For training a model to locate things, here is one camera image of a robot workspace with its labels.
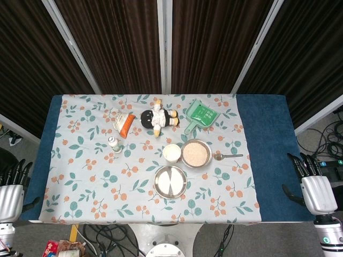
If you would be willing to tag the white paper cup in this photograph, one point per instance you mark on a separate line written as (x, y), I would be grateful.
(171, 153)

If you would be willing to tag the small white drink bottle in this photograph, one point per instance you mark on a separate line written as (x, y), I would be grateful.
(114, 144)

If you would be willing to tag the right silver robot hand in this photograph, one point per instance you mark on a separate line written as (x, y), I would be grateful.
(317, 191)

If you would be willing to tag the steel plate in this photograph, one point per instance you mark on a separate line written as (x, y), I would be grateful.
(170, 182)

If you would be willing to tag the floral tablecloth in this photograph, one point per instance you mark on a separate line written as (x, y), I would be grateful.
(107, 187)

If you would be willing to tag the black power strip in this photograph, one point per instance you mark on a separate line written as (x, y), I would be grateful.
(332, 163)

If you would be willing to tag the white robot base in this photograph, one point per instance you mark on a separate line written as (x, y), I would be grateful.
(163, 238)

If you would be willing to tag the dark folding screen panel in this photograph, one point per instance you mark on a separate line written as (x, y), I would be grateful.
(26, 67)
(308, 53)
(214, 45)
(115, 45)

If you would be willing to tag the white rice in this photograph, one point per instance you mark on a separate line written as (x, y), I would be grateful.
(195, 154)

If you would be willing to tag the steel bowl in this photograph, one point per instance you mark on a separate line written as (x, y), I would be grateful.
(183, 160)

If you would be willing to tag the red snack package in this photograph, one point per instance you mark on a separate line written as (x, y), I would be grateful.
(50, 249)

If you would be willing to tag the black and white plush doll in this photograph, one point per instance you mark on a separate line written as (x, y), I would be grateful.
(156, 119)

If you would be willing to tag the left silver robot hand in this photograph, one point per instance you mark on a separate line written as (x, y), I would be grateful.
(10, 199)

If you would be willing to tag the green plastic dustpan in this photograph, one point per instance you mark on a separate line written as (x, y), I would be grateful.
(190, 112)

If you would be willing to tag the green foil packet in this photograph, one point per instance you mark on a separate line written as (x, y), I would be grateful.
(205, 115)

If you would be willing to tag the blue table cover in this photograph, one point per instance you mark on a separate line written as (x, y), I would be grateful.
(270, 150)

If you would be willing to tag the metal spoon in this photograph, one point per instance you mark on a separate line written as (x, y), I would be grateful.
(219, 157)

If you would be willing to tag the yellow floor tape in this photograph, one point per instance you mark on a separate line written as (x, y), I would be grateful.
(73, 233)

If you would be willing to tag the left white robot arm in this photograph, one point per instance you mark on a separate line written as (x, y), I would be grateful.
(6, 235)

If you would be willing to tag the orange and white snack bag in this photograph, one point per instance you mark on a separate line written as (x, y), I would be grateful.
(123, 123)

